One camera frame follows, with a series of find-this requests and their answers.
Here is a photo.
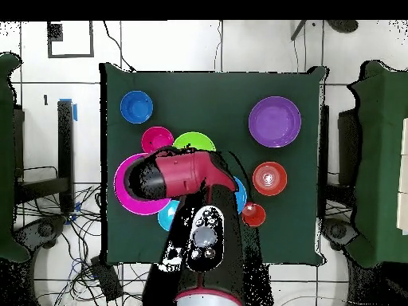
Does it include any large pink bowl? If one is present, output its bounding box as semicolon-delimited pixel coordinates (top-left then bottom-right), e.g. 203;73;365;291
113;152;173;216

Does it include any red bowl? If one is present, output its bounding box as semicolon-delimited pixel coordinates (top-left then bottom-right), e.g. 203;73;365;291
141;126;175;155

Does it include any orange bowl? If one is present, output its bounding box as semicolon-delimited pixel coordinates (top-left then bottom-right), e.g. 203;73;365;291
252;161;288;197

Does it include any small ribbed cyan bowl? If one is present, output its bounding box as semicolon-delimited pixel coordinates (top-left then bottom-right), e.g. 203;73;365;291
157;199;180;233

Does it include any orange cup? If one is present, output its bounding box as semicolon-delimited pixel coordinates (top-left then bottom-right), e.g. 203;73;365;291
241;202;267;228

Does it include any dark green tablecloth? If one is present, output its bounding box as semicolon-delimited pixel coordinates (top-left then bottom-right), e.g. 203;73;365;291
100;62;328;265

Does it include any person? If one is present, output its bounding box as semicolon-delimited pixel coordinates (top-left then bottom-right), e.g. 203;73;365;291
327;20;360;33

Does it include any purple bowl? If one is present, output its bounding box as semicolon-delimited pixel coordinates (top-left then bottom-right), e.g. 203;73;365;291
248;96;303;149

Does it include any black power brick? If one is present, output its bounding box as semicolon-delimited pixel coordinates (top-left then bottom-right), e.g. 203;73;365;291
90;256;124;302

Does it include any black metal stand frame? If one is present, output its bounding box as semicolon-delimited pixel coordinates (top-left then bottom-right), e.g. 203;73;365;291
14;100;76;213

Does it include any large light blue bowl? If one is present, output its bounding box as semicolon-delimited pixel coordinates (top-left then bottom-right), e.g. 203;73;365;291
233;175;249;215

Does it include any small dark blue bowl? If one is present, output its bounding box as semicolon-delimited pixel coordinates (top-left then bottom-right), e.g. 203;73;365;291
120;90;155;124

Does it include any black floor stand base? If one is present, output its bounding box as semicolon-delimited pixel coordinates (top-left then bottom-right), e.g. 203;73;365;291
320;218;359;251
12;215;69;253

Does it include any green bowl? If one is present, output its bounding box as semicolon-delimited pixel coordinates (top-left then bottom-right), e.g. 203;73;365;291
172;131;217;153

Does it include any green cloth side table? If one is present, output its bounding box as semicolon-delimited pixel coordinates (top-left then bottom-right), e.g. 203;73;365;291
0;52;31;264
345;60;408;269

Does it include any white box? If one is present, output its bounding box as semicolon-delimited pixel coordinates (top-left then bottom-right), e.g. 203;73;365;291
395;116;408;237

